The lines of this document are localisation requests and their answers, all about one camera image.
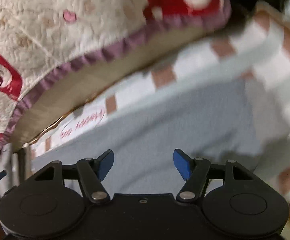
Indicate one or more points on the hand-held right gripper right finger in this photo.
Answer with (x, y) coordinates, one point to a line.
(182, 164)

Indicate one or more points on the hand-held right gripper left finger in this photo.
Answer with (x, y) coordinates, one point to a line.
(105, 165)

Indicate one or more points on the grey hoodie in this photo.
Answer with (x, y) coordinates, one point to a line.
(172, 120)

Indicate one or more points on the dark brown folded cloth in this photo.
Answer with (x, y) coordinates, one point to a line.
(22, 165)

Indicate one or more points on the cream folded cloth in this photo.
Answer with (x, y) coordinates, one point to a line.
(28, 160)

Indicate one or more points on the beige bed base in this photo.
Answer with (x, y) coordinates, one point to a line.
(85, 87)

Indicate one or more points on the checked floor mat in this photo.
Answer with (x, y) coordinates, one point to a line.
(267, 62)

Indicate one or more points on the white quilt with red print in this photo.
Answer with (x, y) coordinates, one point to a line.
(60, 30)

